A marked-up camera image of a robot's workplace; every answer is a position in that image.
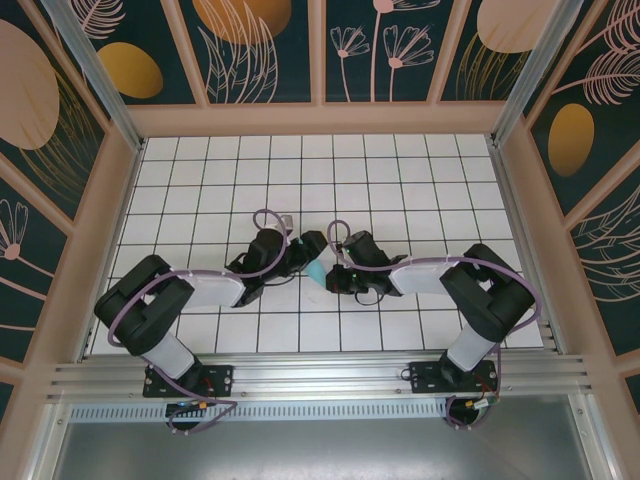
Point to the light blue paper sheet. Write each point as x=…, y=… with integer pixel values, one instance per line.
x=316, y=272

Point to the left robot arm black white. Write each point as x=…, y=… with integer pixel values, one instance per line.
x=145, y=310

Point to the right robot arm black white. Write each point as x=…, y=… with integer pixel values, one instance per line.
x=485, y=300

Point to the grey metal sheet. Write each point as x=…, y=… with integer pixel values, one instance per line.
x=320, y=450

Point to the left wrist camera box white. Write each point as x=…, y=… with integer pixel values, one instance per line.
x=285, y=221

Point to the aluminium mounting rail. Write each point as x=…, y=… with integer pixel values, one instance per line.
x=320, y=372

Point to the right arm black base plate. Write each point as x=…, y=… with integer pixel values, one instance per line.
x=425, y=377

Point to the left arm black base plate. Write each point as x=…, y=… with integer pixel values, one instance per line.
x=220, y=380

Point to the aluminium side rail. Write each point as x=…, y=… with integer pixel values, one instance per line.
x=506, y=200

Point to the aluminium frame post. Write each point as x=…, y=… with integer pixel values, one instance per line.
x=535, y=70
x=100, y=75

